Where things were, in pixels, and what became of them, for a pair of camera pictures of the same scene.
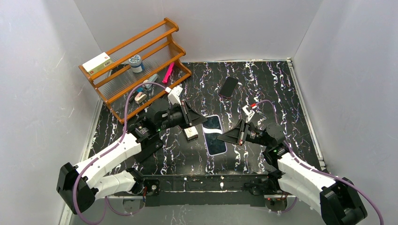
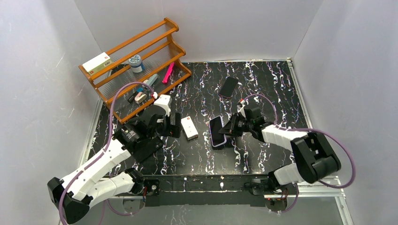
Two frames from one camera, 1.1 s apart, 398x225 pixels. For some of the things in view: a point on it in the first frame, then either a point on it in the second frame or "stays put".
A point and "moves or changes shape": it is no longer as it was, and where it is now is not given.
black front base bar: [239, 188] stays put
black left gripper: [188, 114] -> [167, 124]
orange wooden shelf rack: [148, 64] stays put
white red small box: [191, 133] stays put
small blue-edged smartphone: [212, 129] moves or changes shape
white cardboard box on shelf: [97, 63] stays put
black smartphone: [212, 129] moves or changes shape
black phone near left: [149, 146] stays put
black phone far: [228, 87] stays put
